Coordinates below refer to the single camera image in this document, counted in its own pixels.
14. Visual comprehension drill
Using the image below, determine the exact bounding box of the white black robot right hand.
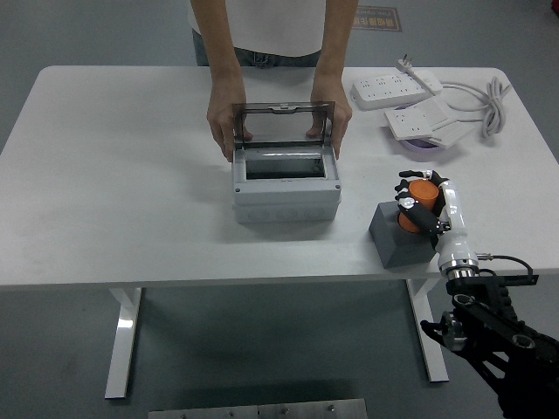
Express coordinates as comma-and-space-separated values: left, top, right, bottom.
394, 168, 480, 272

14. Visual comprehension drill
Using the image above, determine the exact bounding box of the person's right hand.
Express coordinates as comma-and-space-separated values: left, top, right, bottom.
206, 82, 254, 163

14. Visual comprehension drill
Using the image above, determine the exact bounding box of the person's left hand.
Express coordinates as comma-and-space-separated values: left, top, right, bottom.
305, 82, 354, 161

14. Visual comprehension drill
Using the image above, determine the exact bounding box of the orange cylindrical battery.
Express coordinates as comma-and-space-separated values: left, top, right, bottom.
396, 179, 440, 235

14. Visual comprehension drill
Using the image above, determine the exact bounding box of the transparent hinged box lid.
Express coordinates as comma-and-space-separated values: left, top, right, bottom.
230, 100, 336, 152

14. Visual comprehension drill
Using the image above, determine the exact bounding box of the grey plastic junction box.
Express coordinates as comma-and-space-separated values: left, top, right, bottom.
230, 146, 342, 224

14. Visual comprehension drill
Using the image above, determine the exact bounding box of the grey block battery holder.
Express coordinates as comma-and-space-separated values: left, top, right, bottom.
369, 201, 438, 270

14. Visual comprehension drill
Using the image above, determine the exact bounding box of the long white power strip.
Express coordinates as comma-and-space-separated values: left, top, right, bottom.
349, 72, 443, 111

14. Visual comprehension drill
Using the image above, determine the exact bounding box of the flat white socket panel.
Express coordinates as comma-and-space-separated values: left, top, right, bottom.
383, 99, 458, 143

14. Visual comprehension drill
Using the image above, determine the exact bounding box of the purple round disc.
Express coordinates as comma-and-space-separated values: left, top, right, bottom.
394, 103, 443, 153

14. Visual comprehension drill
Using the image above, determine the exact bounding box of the white table leg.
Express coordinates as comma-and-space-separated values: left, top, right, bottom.
404, 278, 451, 384
103, 286, 144, 401

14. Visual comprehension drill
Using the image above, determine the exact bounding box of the brown floor sign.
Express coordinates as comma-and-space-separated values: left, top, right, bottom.
351, 4, 403, 32

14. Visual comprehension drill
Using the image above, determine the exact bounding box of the person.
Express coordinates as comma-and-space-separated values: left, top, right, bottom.
187, 0, 360, 69

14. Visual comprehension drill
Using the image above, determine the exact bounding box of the grey metal plate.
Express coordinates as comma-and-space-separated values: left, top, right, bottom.
147, 397, 368, 419

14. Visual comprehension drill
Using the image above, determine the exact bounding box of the white power cord with plug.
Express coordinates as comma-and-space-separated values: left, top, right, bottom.
395, 52, 513, 141

